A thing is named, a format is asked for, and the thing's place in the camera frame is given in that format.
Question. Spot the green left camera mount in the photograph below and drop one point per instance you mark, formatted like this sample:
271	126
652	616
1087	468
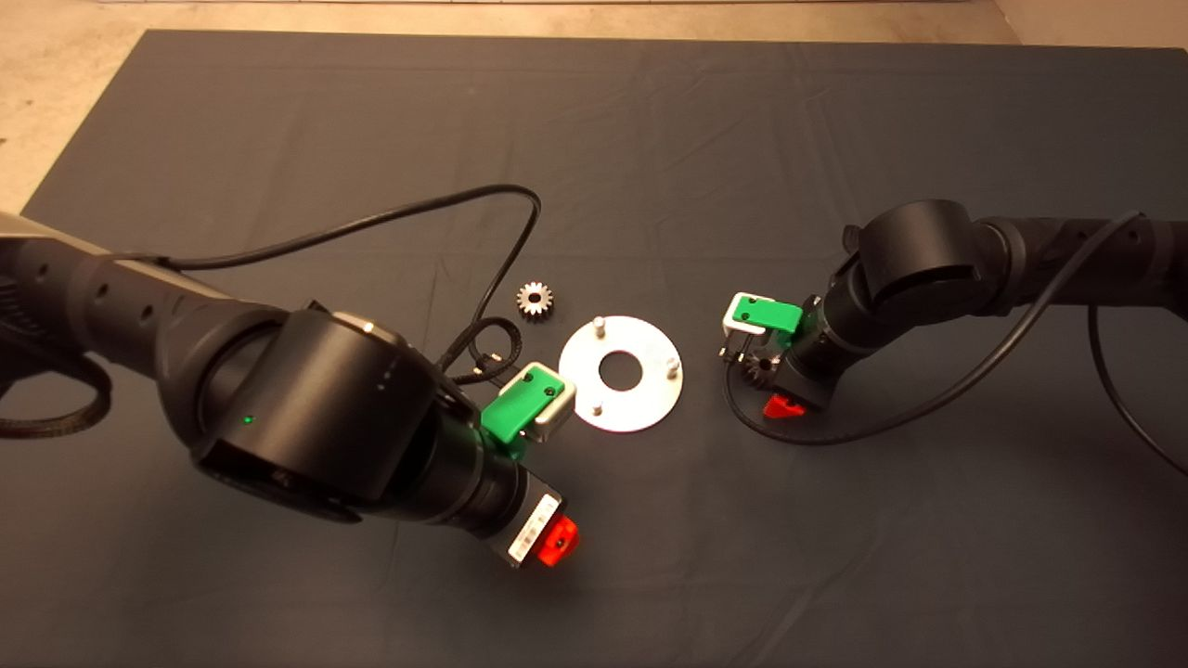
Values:
520	404

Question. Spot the dark grey table cloth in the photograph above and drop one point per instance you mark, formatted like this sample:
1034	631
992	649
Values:
650	139

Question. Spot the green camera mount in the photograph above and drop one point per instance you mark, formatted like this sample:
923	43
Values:
520	404
766	315

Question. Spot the silver right camera box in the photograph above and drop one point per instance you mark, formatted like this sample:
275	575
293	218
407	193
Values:
730	320

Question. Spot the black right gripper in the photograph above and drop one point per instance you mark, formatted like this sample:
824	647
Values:
803	380

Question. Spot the green right camera mount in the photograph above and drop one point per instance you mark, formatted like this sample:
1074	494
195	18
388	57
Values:
766	315

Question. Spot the round metal carrier plate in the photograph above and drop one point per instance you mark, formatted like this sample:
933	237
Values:
650	408

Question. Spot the small steel planetary gear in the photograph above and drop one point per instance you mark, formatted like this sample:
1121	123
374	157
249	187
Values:
754	373
525	301

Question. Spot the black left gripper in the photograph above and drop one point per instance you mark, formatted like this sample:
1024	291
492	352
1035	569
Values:
524	529

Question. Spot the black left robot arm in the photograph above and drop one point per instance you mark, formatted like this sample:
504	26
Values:
316	408

